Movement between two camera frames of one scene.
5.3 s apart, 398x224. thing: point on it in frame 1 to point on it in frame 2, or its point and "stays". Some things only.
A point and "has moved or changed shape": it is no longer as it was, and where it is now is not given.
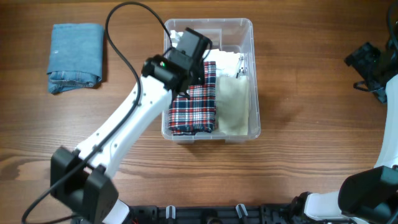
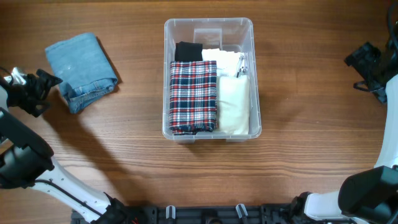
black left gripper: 199,78 to 45,87
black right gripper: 360,58 stays
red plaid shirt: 196,112 stays
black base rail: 237,214 stays
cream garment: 233,105 stays
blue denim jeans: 76,56 has moved or changed shape
